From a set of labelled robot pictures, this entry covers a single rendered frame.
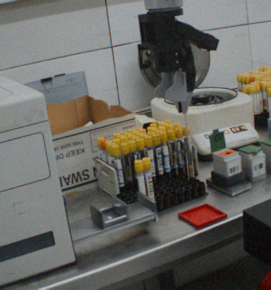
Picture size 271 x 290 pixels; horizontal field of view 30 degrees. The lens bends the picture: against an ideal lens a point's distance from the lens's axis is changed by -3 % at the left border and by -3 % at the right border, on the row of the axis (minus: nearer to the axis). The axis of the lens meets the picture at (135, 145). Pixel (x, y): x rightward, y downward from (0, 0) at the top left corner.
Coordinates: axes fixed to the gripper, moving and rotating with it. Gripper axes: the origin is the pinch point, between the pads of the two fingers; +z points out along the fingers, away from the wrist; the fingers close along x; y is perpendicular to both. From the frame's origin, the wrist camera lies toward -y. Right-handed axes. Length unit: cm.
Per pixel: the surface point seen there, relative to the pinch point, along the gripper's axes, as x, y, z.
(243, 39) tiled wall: -50, -59, -2
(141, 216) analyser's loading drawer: 11.3, 18.2, 14.2
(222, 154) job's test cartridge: 4.8, -5.2, 10.5
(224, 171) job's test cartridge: 6.3, -4.3, 13.7
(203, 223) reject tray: 15.8, 8.1, 17.4
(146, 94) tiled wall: -51, -19, 9
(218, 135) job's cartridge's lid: 2.0, -6.6, 7.5
